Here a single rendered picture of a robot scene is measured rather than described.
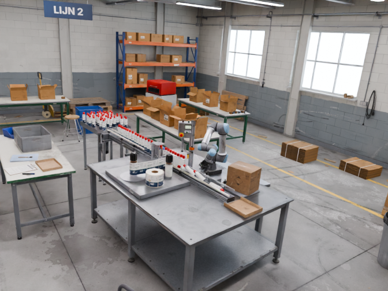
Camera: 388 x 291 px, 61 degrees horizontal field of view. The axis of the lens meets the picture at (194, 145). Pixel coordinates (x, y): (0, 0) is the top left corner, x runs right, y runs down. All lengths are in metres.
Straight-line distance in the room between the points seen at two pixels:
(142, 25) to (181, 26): 1.54
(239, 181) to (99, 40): 8.55
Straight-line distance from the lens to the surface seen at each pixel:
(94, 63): 11.39
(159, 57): 11.56
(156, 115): 6.93
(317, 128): 9.25
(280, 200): 3.78
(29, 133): 5.67
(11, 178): 4.32
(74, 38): 11.18
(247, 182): 3.65
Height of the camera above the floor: 2.45
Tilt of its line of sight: 18 degrees down
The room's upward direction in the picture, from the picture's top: 4 degrees clockwise
